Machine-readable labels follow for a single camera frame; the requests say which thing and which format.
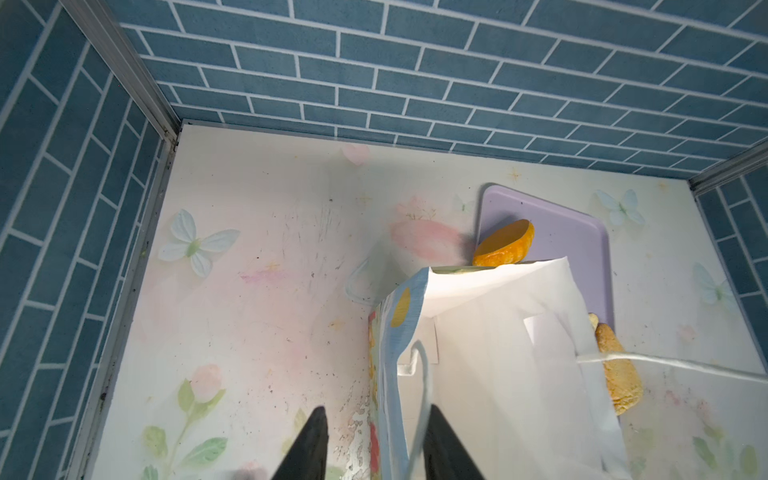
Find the purple plastic tray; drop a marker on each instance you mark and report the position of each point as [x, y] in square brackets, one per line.
[559, 232]

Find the long twisted fake bread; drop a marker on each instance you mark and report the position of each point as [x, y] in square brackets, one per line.
[507, 245]

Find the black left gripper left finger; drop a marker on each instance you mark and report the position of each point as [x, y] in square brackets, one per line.
[306, 459]

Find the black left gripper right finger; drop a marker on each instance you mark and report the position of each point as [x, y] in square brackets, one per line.
[445, 457]

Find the white green paper bag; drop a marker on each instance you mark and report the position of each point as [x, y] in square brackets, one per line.
[509, 356]

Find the braided fake bread loaf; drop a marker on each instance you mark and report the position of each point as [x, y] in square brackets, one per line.
[622, 378]

